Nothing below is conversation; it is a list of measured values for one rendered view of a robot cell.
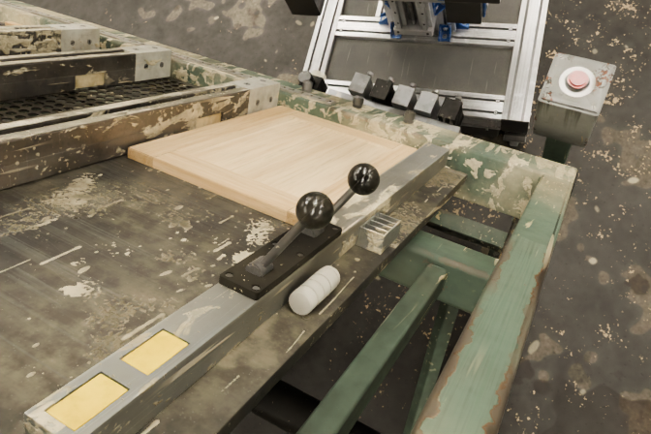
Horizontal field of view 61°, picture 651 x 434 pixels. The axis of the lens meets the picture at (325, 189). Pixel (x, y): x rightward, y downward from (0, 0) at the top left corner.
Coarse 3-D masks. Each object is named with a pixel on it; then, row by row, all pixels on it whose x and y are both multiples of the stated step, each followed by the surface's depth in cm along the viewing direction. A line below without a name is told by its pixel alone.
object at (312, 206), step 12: (312, 192) 54; (300, 204) 53; (312, 204) 53; (324, 204) 53; (300, 216) 53; (312, 216) 53; (324, 216) 53; (300, 228) 55; (312, 228) 54; (288, 240) 57; (276, 252) 58; (252, 264) 59; (264, 264) 59
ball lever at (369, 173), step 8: (352, 168) 64; (360, 168) 63; (368, 168) 63; (352, 176) 64; (360, 176) 63; (368, 176) 63; (376, 176) 63; (352, 184) 64; (360, 184) 63; (368, 184) 63; (376, 184) 64; (352, 192) 65; (360, 192) 64; (368, 192) 64; (344, 200) 66; (336, 208) 67; (304, 232) 69; (312, 232) 69; (320, 232) 70
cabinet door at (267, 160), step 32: (224, 128) 111; (256, 128) 115; (288, 128) 119; (320, 128) 123; (352, 128) 127; (160, 160) 90; (192, 160) 93; (224, 160) 96; (256, 160) 99; (288, 160) 102; (320, 160) 105; (352, 160) 108; (384, 160) 110; (224, 192) 86; (256, 192) 86; (288, 192) 88
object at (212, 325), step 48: (432, 144) 119; (384, 192) 89; (336, 240) 72; (288, 288) 62; (144, 336) 49; (192, 336) 50; (240, 336) 55; (144, 384) 44; (192, 384) 50; (48, 432) 38; (96, 432) 39
